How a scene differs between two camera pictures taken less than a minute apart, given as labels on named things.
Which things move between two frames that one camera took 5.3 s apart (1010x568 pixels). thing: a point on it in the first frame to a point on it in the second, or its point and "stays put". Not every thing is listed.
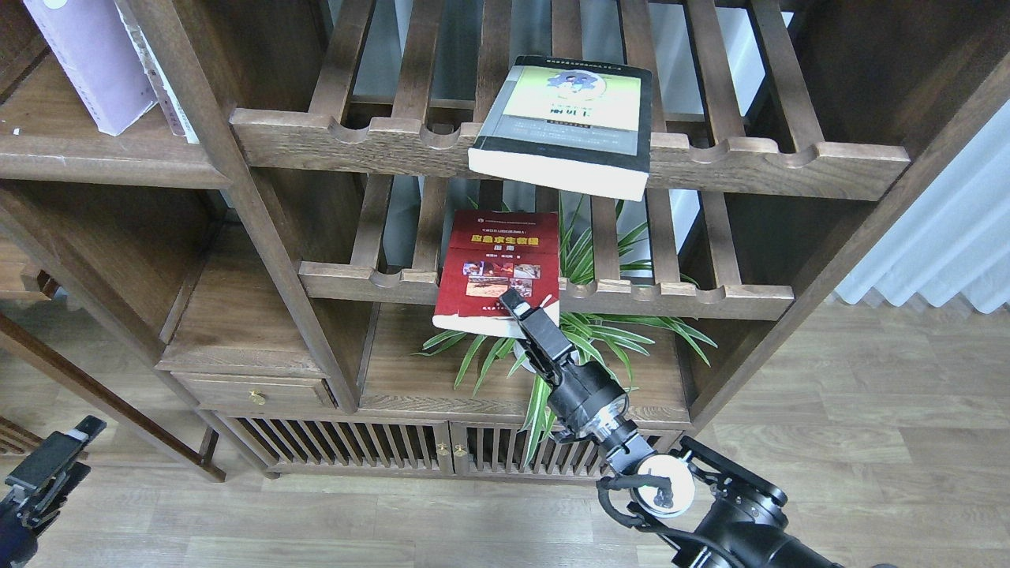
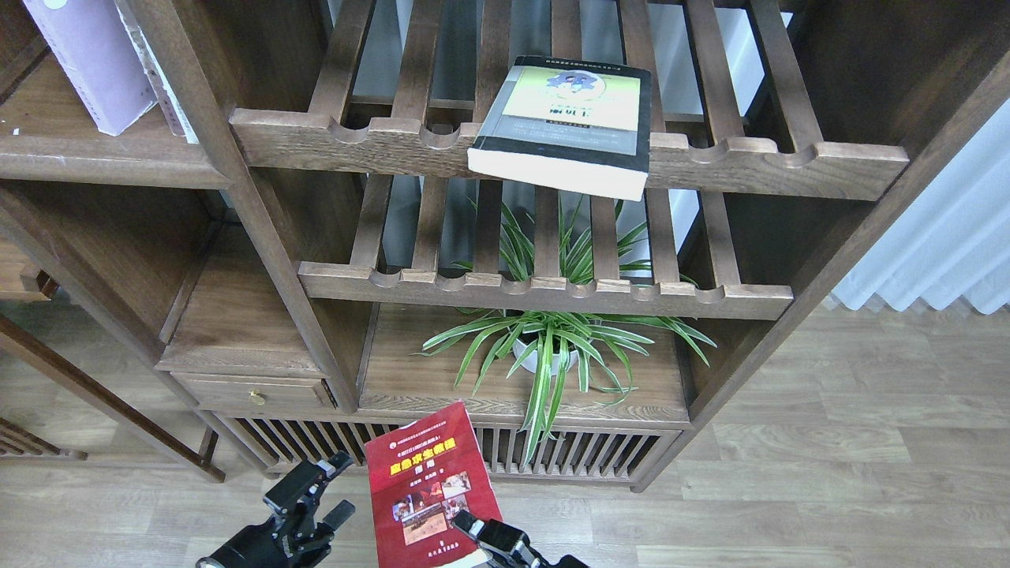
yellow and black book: x=582 y=125 stays put
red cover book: x=485 y=253 to x=421 y=478
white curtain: x=952 y=241 stays put
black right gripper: x=586 y=399 to x=504 y=537
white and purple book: x=100 y=54 stays put
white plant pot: x=520 y=348 stays put
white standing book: x=175 y=113 stays put
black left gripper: x=18 y=544 to x=295 y=537
